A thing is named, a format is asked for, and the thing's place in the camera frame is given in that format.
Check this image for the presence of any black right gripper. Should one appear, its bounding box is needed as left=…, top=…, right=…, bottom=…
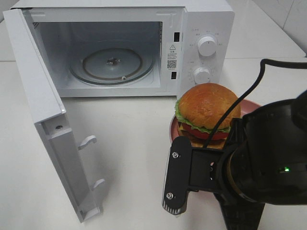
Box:
left=187, top=118, right=265, bottom=230

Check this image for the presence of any pink round plate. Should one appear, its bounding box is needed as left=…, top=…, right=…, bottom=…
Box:
left=169, top=100, right=260, bottom=150

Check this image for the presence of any burger with lettuce and tomato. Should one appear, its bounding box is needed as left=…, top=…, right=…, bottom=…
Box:
left=175, top=83, right=237, bottom=148

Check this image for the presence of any white microwave door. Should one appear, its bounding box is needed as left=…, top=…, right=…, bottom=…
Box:
left=4, top=9, right=104, bottom=222

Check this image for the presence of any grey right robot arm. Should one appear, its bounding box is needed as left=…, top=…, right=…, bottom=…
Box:
left=187, top=93, right=307, bottom=230

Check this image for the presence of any white lower timer knob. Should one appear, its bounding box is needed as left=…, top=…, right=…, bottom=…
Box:
left=193, top=67, right=211, bottom=84

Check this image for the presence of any white upper power knob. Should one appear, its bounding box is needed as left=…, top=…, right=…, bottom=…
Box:
left=197, top=34, right=217, bottom=57

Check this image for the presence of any white microwave oven body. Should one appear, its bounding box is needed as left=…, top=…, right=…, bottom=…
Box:
left=9, top=0, right=235, bottom=98

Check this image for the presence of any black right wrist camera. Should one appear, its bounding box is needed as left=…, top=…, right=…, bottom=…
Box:
left=162, top=136, right=192, bottom=215

